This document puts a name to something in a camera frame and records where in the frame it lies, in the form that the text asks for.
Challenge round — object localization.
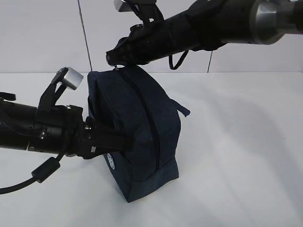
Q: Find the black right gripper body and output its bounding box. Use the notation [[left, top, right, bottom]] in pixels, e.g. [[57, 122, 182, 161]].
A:
[[127, 22, 170, 65]]

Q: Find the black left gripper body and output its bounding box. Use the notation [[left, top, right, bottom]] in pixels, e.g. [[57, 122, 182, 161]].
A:
[[33, 105, 95, 159]]

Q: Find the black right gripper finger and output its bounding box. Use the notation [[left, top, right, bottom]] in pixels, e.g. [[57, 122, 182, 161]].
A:
[[106, 37, 142, 66]]

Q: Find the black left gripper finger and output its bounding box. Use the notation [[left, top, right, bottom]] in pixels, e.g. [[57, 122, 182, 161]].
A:
[[85, 117, 133, 147], [82, 142, 133, 159]]

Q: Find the dark navy zippered lunch bag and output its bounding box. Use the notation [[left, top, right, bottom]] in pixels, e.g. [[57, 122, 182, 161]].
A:
[[87, 66, 190, 202]]

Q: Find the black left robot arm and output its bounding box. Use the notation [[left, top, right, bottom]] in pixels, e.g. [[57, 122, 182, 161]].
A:
[[0, 92, 133, 159]]

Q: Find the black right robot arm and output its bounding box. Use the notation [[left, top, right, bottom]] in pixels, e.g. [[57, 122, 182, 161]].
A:
[[106, 0, 303, 70]]

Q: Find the silver wrist camera on right gripper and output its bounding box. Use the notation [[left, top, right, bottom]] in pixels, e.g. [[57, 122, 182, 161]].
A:
[[114, 0, 165, 24]]

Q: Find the silver wrist camera on gripper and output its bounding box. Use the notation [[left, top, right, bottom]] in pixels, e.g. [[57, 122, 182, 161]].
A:
[[38, 67, 84, 111], [114, 0, 165, 24]]

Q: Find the silver wrist camera on left gripper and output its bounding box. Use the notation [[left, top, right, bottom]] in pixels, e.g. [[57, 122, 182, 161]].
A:
[[38, 67, 84, 111]]

